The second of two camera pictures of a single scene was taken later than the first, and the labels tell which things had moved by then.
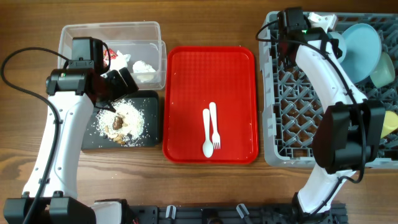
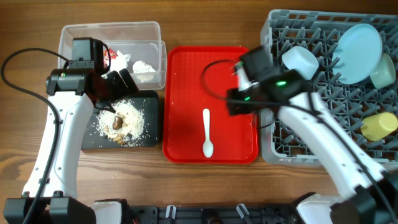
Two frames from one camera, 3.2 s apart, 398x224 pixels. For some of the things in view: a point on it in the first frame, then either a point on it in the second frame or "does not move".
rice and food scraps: [124, 126] does not move
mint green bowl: [384, 74] does not move
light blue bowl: [342, 44] to [300, 58]
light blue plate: [364, 50] does not move
